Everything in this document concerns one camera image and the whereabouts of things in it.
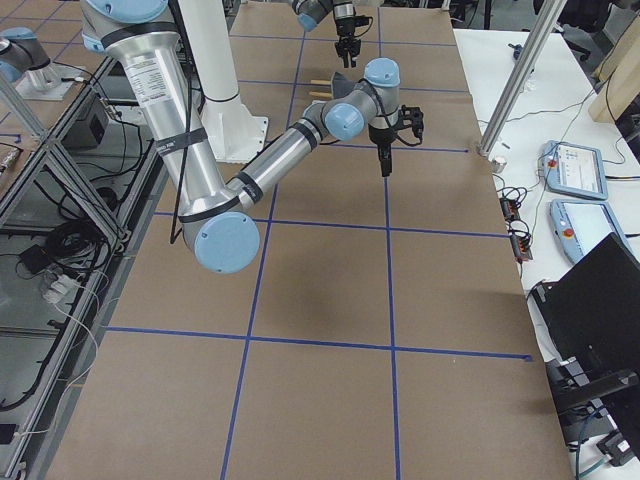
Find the teach pendant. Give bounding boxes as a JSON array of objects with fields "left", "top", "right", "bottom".
[
  {"left": 550, "top": 199, "right": 630, "bottom": 264},
  {"left": 541, "top": 140, "right": 608, "bottom": 200}
]

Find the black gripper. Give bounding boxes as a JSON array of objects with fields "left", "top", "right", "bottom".
[
  {"left": 368, "top": 115, "right": 400, "bottom": 178},
  {"left": 333, "top": 2, "right": 361, "bottom": 68}
]

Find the aluminium frame post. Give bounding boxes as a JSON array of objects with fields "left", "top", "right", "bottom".
[{"left": 478, "top": 0, "right": 567, "bottom": 157}]

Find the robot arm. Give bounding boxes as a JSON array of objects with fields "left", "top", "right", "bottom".
[
  {"left": 81, "top": 1, "right": 400, "bottom": 273},
  {"left": 289, "top": 0, "right": 373, "bottom": 68}
]

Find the black laptop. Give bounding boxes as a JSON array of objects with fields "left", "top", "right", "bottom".
[{"left": 532, "top": 233, "right": 639, "bottom": 373}]

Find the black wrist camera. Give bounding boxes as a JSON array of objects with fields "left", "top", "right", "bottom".
[{"left": 398, "top": 105, "right": 424, "bottom": 147}]

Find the grey blue towel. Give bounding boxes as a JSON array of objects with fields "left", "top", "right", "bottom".
[{"left": 330, "top": 72, "right": 357, "bottom": 100}]

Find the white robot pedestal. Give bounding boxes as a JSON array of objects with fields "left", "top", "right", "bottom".
[{"left": 178, "top": 0, "right": 268, "bottom": 163}]

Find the teach pendant near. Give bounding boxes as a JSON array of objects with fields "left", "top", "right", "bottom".
[{"left": 550, "top": 199, "right": 630, "bottom": 264}]

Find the teach pendant far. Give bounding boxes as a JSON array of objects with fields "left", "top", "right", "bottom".
[{"left": 541, "top": 140, "right": 608, "bottom": 200}]

